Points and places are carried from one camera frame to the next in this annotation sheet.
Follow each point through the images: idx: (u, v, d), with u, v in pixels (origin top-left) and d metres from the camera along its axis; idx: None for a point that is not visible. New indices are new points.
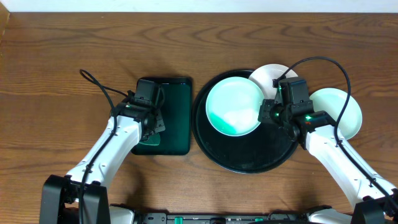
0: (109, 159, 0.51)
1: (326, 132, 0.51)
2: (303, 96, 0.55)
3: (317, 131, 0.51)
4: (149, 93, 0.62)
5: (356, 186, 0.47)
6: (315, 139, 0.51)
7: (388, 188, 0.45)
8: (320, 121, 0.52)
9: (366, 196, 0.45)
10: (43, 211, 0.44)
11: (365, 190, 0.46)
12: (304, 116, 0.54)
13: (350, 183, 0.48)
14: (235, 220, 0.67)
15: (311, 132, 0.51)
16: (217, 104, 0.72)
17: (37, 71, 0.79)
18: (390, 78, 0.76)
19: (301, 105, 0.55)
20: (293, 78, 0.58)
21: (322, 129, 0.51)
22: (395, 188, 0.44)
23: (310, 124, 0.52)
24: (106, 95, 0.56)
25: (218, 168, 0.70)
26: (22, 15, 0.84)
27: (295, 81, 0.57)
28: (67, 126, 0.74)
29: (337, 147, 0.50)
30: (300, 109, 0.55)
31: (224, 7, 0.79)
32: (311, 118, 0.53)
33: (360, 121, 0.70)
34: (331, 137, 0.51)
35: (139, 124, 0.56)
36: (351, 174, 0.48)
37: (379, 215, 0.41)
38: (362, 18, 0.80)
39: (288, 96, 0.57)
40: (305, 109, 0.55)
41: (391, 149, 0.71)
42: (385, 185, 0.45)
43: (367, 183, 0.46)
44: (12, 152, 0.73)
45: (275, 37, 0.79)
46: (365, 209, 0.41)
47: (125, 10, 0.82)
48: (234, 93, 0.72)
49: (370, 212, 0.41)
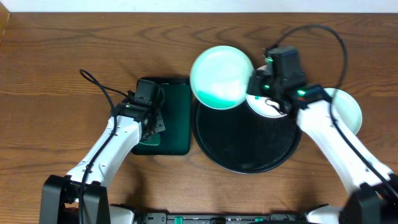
0: (109, 159, 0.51)
1: (322, 111, 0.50)
2: (295, 67, 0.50)
3: (311, 109, 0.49)
4: (149, 93, 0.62)
5: (352, 170, 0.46)
6: (311, 117, 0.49)
7: (385, 173, 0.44)
8: (313, 95, 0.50)
9: (362, 182, 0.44)
10: (43, 212, 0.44)
11: (361, 174, 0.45)
12: (295, 91, 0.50)
13: (346, 165, 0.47)
14: (235, 220, 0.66)
15: (304, 110, 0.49)
16: (203, 76, 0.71)
17: (37, 71, 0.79)
18: (390, 78, 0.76)
19: (293, 78, 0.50)
20: (284, 48, 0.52)
21: (316, 107, 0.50)
22: (392, 173, 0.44)
23: (304, 99, 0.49)
24: (106, 95, 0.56)
25: (218, 168, 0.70)
26: (23, 16, 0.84)
27: (287, 51, 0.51)
28: (67, 126, 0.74)
29: (333, 127, 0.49)
30: (291, 82, 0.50)
31: (223, 7, 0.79)
32: (305, 93, 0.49)
33: (360, 121, 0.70)
34: (326, 116, 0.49)
35: (139, 124, 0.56)
36: (346, 157, 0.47)
37: (376, 203, 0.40)
38: (363, 17, 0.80)
39: (279, 68, 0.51)
40: (298, 81, 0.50)
41: (392, 149, 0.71)
42: (382, 170, 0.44)
43: (363, 168, 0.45)
44: (12, 152, 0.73)
45: (275, 37, 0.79)
46: (360, 196, 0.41)
47: (125, 10, 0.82)
48: (221, 64, 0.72)
49: (366, 200, 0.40)
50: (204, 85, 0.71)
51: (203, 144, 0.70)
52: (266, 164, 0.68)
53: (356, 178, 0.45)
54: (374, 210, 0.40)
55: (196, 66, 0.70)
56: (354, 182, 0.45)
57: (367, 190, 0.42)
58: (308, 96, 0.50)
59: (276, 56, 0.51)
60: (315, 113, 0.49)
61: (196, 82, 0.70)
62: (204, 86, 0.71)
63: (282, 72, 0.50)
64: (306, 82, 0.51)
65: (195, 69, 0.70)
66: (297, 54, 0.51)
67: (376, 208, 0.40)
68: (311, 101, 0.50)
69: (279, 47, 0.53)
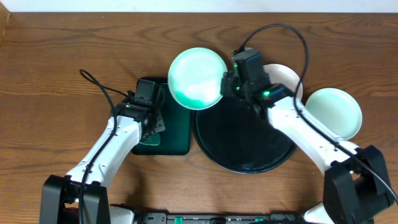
0: (109, 159, 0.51)
1: (286, 105, 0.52)
2: (259, 71, 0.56)
3: (277, 106, 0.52)
4: (149, 93, 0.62)
5: (323, 153, 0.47)
6: (277, 111, 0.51)
7: (352, 149, 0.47)
8: (278, 94, 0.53)
9: (334, 161, 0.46)
10: (42, 212, 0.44)
11: (331, 154, 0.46)
12: (262, 92, 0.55)
13: (316, 150, 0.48)
14: (235, 220, 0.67)
15: (271, 107, 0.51)
16: (180, 76, 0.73)
17: (37, 71, 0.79)
18: (390, 78, 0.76)
19: (259, 81, 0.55)
20: (247, 52, 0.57)
21: (282, 103, 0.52)
22: (357, 148, 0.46)
23: (270, 99, 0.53)
24: (106, 94, 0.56)
25: (218, 168, 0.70)
26: (23, 15, 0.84)
27: (250, 56, 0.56)
28: (67, 126, 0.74)
29: (300, 117, 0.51)
30: (257, 84, 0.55)
31: (224, 7, 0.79)
32: (269, 93, 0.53)
33: (360, 121, 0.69)
34: (291, 108, 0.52)
35: (139, 124, 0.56)
36: (316, 142, 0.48)
37: (347, 177, 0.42)
38: (362, 18, 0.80)
39: (245, 73, 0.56)
40: (262, 83, 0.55)
41: (392, 149, 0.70)
42: (347, 146, 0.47)
43: (332, 148, 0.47)
44: (12, 151, 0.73)
45: (275, 37, 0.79)
46: (333, 174, 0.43)
47: (125, 10, 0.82)
48: (198, 65, 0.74)
49: (339, 177, 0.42)
50: (180, 85, 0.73)
51: (203, 144, 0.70)
52: (266, 164, 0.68)
53: (328, 158, 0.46)
54: (347, 184, 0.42)
55: (173, 66, 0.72)
56: (326, 163, 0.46)
57: (337, 167, 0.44)
58: (274, 96, 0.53)
59: (240, 61, 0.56)
60: (280, 107, 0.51)
61: (171, 83, 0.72)
62: (180, 86, 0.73)
63: (247, 76, 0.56)
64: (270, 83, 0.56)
65: (171, 70, 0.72)
66: (259, 57, 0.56)
67: (348, 182, 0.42)
68: (277, 99, 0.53)
69: (242, 51, 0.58)
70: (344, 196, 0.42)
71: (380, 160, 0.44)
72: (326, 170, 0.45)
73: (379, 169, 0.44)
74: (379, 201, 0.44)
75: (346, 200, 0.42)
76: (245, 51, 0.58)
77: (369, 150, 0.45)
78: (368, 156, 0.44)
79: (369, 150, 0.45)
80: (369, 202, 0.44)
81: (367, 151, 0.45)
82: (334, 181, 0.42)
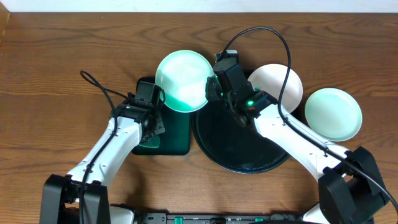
0: (109, 159, 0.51)
1: (272, 114, 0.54)
2: (241, 81, 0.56)
3: (262, 115, 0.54)
4: (149, 94, 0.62)
5: (313, 160, 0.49)
6: (264, 121, 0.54)
7: (341, 152, 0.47)
8: (262, 102, 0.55)
9: (324, 168, 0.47)
10: (43, 211, 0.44)
11: (322, 160, 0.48)
12: (245, 102, 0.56)
13: (307, 157, 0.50)
14: (235, 220, 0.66)
15: (257, 117, 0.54)
16: (168, 77, 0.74)
17: (37, 71, 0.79)
18: (390, 78, 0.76)
19: (241, 90, 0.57)
20: (226, 62, 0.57)
21: (267, 112, 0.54)
22: (347, 151, 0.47)
23: (254, 109, 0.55)
24: (106, 96, 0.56)
25: (219, 168, 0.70)
26: (23, 16, 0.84)
27: (229, 65, 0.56)
28: (67, 126, 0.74)
29: (286, 125, 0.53)
30: (240, 94, 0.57)
31: (223, 7, 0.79)
32: (253, 102, 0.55)
33: (360, 122, 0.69)
34: (277, 116, 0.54)
35: (139, 125, 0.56)
36: (305, 149, 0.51)
37: (339, 183, 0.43)
38: (362, 18, 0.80)
39: (227, 83, 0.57)
40: (245, 93, 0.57)
41: (393, 149, 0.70)
42: (337, 151, 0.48)
43: (321, 154, 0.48)
44: (12, 152, 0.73)
45: (275, 37, 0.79)
46: (326, 182, 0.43)
47: (125, 10, 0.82)
48: (184, 66, 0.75)
49: (331, 183, 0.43)
50: (167, 86, 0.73)
51: (203, 144, 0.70)
52: (266, 164, 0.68)
53: (319, 165, 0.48)
54: (341, 190, 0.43)
55: (161, 67, 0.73)
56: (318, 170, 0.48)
57: (329, 173, 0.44)
58: (259, 105, 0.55)
59: (221, 72, 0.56)
60: (266, 117, 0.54)
61: (160, 83, 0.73)
62: (167, 87, 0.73)
63: (230, 86, 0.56)
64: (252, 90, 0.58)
65: (159, 70, 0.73)
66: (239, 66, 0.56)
67: (341, 188, 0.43)
68: (261, 107, 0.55)
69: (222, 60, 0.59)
70: (339, 202, 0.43)
71: (370, 162, 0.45)
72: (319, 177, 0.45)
73: (371, 170, 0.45)
74: (376, 202, 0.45)
75: (342, 206, 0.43)
76: (225, 61, 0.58)
77: (359, 152, 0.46)
78: (358, 158, 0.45)
79: (358, 153, 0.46)
80: (367, 205, 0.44)
81: (357, 154, 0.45)
82: (328, 188, 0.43)
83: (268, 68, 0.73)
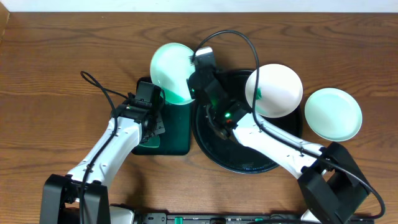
0: (109, 159, 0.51)
1: (248, 122, 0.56)
2: (217, 94, 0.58)
3: (240, 125, 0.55)
4: (149, 95, 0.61)
5: (291, 161, 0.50)
6: (241, 131, 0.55)
7: (316, 149, 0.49)
8: (237, 113, 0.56)
9: (302, 167, 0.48)
10: (43, 210, 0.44)
11: (299, 160, 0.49)
12: (223, 114, 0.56)
13: (285, 160, 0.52)
14: (235, 220, 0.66)
15: (235, 128, 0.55)
16: (161, 69, 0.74)
17: (37, 71, 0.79)
18: (390, 78, 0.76)
19: (220, 104, 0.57)
20: (202, 77, 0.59)
21: (244, 122, 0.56)
22: (321, 147, 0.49)
23: (231, 121, 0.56)
24: (106, 96, 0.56)
25: (219, 168, 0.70)
26: (23, 15, 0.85)
27: (206, 81, 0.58)
28: (67, 126, 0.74)
29: (262, 131, 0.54)
30: (219, 107, 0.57)
31: (223, 7, 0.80)
32: (231, 114, 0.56)
33: (360, 121, 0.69)
34: (253, 124, 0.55)
35: (139, 125, 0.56)
36: (283, 153, 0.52)
37: (319, 180, 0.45)
38: (362, 18, 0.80)
39: (204, 98, 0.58)
40: (223, 104, 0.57)
41: (393, 149, 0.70)
42: (313, 149, 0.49)
43: (298, 154, 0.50)
44: (12, 152, 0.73)
45: (275, 37, 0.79)
46: (305, 181, 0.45)
47: (125, 10, 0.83)
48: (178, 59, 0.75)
49: (311, 182, 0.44)
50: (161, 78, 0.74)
51: (203, 144, 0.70)
52: (266, 164, 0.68)
53: (297, 166, 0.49)
54: (321, 186, 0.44)
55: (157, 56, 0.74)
56: (297, 170, 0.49)
57: (308, 172, 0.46)
58: (236, 116, 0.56)
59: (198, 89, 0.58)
60: (243, 127, 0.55)
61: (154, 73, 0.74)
62: (161, 79, 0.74)
63: (208, 101, 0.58)
64: (229, 102, 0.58)
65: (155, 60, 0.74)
66: (214, 81, 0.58)
67: (321, 185, 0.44)
68: (238, 118, 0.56)
69: (198, 74, 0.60)
70: (323, 199, 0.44)
71: (342, 154, 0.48)
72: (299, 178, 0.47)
73: (346, 163, 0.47)
74: (357, 193, 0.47)
75: (325, 201, 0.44)
76: (199, 76, 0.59)
77: (331, 147, 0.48)
78: (333, 154, 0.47)
79: (331, 149, 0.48)
80: (349, 197, 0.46)
81: (330, 150, 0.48)
82: (307, 187, 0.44)
83: (270, 66, 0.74)
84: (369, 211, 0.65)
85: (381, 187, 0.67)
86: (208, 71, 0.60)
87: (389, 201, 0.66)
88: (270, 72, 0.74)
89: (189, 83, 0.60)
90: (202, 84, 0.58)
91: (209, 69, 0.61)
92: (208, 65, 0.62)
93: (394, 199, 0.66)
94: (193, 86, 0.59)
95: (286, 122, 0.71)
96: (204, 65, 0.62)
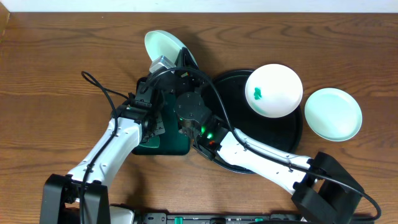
0: (109, 159, 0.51)
1: (232, 142, 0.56)
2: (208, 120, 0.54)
3: (224, 145, 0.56)
4: (150, 96, 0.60)
5: (282, 177, 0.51)
6: (226, 152, 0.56)
7: (304, 162, 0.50)
8: (219, 133, 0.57)
9: (295, 183, 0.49)
10: (43, 210, 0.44)
11: (289, 176, 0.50)
12: (206, 135, 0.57)
13: (276, 177, 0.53)
14: (235, 220, 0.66)
15: (219, 150, 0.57)
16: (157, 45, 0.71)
17: (37, 71, 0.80)
18: (390, 78, 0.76)
19: (209, 127, 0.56)
20: (193, 105, 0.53)
21: (227, 141, 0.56)
22: (309, 160, 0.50)
23: (214, 142, 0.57)
24: (107, 96, 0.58)
25: (218, 168, 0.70)
26: (23, 15, 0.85)
27: (198, 112, 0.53)
28: (67, 126, 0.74)
29: (247, 150, 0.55)
30: (207, 131, 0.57)
31: (223, 7, 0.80)
32: (212, 136, 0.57)
33: (360, 121, 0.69)
34: (236, 143, 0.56)
35: (139, 125, 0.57)
36: (272, 168, 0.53)
37: (311, 195, 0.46)
38: (361, 18, 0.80)
39: (194, 127, 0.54)
40: (209, 127, 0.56)
41: (392, 149, 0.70)
42: (300, 162, 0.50)
43: (287, 170, 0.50)
44: (12, 152, 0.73)
45: (274, 36, 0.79)
46: (299, 198, 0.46)
47: (125, 10, 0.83)
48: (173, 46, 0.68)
49: (304, 198, 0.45)
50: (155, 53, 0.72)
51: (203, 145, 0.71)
52: None
53: (289, 182, 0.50)
54: (316, 200, 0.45)
55: (150, 33, 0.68)
56: (290, 187, 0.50)
57: (301, 189, 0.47)
58: (218, 137, 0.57)
59: (189, 120, 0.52)
60: (227, 147, 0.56)
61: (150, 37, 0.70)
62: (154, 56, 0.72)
63: (199, 129, 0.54)
64: (212, 124, 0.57)
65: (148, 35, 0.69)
66: (207, 111, 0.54)
67: (314, 198, 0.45)
68: (221, 139, 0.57)
69: (186, 102, 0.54)
70: (319, 212, 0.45)
71: (331, 163, 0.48)
72: (293, 195, 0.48)
73: (336, 172, 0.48)
74: (351, 198, 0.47)
75: (321, 214, 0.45)
76: (189, 106, 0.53)
77: (319, 158, 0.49)
78: (321, 165, 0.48)
79: (318, 160, 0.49)
80: (344, 205, 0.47)
81: (317, 161, 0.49)
82: (301, 204, 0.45)
83: (271, 66, 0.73)
84: (369, 211, 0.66)
85: (380, 187, 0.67)
86: (198, 96, 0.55)
87: (389, 201, 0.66)
88: (264, 73, 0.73)
89: (178, 112, 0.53)
90: (194, 115, 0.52)
91: (181, 84, 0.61)
92: (175, 79, 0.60)
93: (394, 199, 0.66)
94: (183, 116, 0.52)
95: (285, 124, 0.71)
96: (170, 81, 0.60)
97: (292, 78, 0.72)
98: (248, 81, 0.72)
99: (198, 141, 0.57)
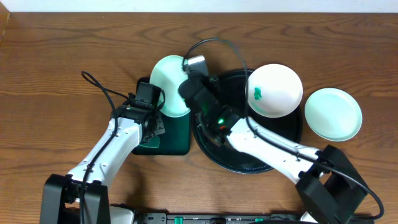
0: (109, 159, 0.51)
1: (242, 128, 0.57)
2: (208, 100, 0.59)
3: (234, 131, 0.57)
4: (149, 96, 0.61)
5: (287, 166, 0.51)
6: (236, 137, 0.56)
7: (313, 154, 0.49)
8: (232, 119, 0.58)
9: (300, 172, 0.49)
10: (43, 210, 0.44)
11: (295, 165, 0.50)
12: (216, 120, 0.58)
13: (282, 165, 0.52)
14: (235, 220, 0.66)
15: (229, 134, 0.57)
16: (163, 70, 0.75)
17: (37, 71, 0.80)
18: (390, 78, 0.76)
19: (214, 110, 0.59)
20: (192, 86, 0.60)
21: (237, 127, 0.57)
22: (318, 151, 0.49)
23: (225, 127, 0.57)
24: (106, 96, 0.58)
25: (218, 168, 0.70)
26: (23, 16, 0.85)
27: (194, 90, 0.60)
28: (66, 126, 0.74)
29: (257, 137, 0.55)
30: (213, 115, 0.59)
31: (224, 7, 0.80)
32: (224, 121, 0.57)
33: (360, 121, 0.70)
34: (247, 129, 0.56)
35: (139, 125, 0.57)
36: (279, 157, 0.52)
37: (316, 185, 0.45)
38: (362, 18, 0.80)
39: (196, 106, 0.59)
40: (216, 112, 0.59)
41: (392, 149, 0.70)
42: (308, 152, 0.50)
43: (294, 159, 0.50)
44: (12, 151, 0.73)
45: (275, 36, 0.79)
46: (303, 186, 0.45)
47: (125, 10, 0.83)
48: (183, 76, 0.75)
49: (308, 187, 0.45)
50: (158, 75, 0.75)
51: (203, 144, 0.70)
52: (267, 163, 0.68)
53: (294, 171, 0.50)
54: (319, 190, 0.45)
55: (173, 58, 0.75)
56: (295, 175, 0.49)
57: (306, 178, 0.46)
58: (229, 122, 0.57)
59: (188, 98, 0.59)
60: (237, 133, 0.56)
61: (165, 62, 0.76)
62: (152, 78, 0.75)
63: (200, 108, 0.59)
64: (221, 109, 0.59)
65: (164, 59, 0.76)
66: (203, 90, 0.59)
67: (319, 188, 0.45)
68: (232, 124, 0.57)
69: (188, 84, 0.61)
70: (320, 202, 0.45)
71: (338, 157, 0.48)
72: (296, 183, 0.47)
73: (342, 165, 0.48)
74: (355, 195, 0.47)
75: (323, 205, 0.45)
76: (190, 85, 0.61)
77: (328, 152, 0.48)
78: (328, 157, 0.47)
79: (326, 152, 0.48)
80: (348, 200, 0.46)
81: (326, 154, 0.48)
82: (305, 192, 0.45)
83: (271, 67, 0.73)
84: (369, 211, 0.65)
85: (380, 186, 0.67)
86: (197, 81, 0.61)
87: (389, 201, 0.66)
88: (267, 72, 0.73)
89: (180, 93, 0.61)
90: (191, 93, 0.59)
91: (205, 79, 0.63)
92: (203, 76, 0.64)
93: (394, 199, 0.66)
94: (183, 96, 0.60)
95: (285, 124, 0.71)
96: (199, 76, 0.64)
97: (296, 79, 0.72)
98: (250, 79, 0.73)
99: (209, 126, 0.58)
